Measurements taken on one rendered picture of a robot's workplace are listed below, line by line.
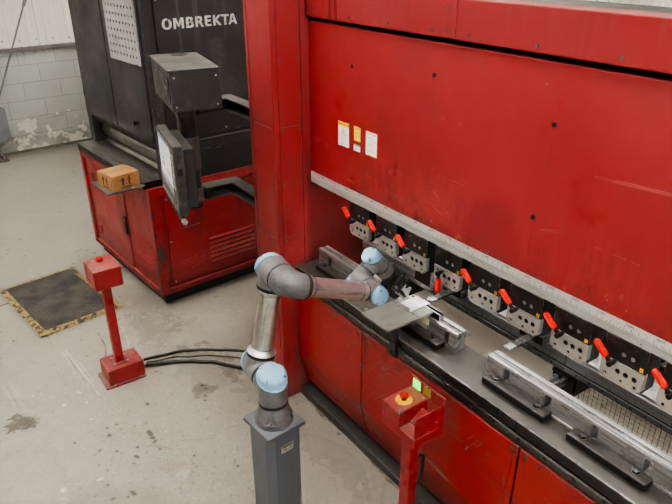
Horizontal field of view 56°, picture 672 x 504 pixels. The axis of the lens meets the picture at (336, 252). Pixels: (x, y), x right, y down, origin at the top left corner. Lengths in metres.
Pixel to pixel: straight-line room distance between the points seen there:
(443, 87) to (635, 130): 0.78
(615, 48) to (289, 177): 1.80
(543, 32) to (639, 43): 0.32
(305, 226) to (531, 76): 1.65
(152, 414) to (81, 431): 0.39
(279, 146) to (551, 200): 1.48
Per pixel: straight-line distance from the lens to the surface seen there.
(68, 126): 9.40
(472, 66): 2.38
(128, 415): 4.00
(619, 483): 2.41
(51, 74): 9.24
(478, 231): 2.49
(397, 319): 2.79
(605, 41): 2.04
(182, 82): 3.11
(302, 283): 2.30
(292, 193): 3.32
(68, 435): 3.98
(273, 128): 3.17
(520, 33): 2.22
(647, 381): 2.29
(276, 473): 2.68
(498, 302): 2.53
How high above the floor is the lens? 2.48
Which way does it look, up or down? 26 degrees down
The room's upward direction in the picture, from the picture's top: straight up
